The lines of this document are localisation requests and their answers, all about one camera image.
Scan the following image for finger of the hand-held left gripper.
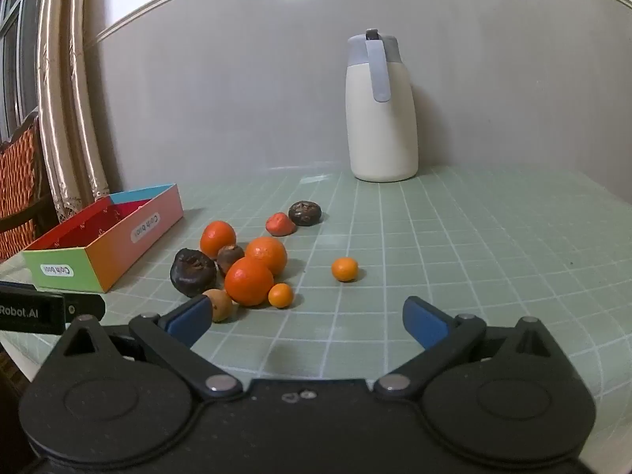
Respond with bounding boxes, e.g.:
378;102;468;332
63;295;105;319

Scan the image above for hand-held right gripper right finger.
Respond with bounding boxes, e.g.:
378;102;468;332
372;296;574;401

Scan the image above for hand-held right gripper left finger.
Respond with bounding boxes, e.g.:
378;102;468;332
47;295;244;401

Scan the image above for orange tangerine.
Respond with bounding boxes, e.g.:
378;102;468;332
244;236;288;277
224;256;275;307
200;220;237;259

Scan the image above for colourful cardboard box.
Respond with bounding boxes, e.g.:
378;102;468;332
21;183;184;293

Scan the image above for dark brown patterned fruit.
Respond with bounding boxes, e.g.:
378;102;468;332
288;200;323;226

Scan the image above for small tan longan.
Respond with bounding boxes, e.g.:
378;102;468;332
202;289;234;323

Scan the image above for large dark wrinkled fruit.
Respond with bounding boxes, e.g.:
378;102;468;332
170;248;218;298

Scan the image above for green grid table mat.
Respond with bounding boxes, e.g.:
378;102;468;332
0;163;632;460

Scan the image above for small brown round fruit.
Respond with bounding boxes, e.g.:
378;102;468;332
216;245;245;277

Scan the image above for small orange kumquat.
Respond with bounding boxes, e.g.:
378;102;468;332
331;257;359;283
268;283;294;309

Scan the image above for wooden chair orange cushion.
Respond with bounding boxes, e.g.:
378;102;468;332
0;111;55;262

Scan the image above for red fruit piece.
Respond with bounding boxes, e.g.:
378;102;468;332
265;212;297;237

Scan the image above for beige shiny curtain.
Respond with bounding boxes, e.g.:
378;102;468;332
37;0;112;223

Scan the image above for white thermos jug grey lid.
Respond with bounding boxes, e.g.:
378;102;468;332
346;28;419;182

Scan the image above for window frame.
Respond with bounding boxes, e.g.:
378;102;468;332
0;0;50;144

